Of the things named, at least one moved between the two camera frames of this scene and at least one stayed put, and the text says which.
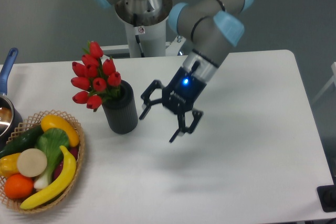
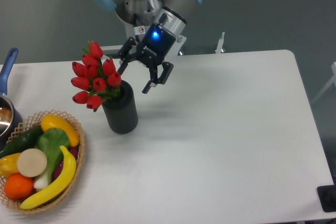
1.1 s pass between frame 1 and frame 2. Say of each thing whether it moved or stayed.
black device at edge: stayed
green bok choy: stayed
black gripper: moved
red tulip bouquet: stayed
